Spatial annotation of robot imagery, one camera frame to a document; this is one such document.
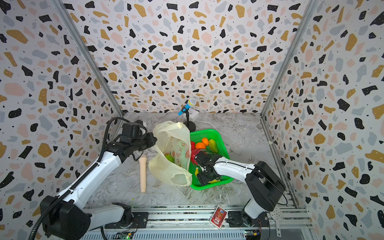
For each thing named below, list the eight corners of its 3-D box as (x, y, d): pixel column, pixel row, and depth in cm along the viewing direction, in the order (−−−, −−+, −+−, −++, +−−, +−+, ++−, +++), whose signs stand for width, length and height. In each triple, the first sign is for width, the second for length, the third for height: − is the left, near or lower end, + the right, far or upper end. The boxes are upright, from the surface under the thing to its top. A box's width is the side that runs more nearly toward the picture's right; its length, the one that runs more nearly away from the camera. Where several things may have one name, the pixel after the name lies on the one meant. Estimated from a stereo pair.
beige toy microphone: (138, 193, 83) (137, 192, 81) (140, 157, 98) (139, 155, 96) (146, 191, 84) (145, 190, 82) (147, 155, 99) (146, 153, 96)
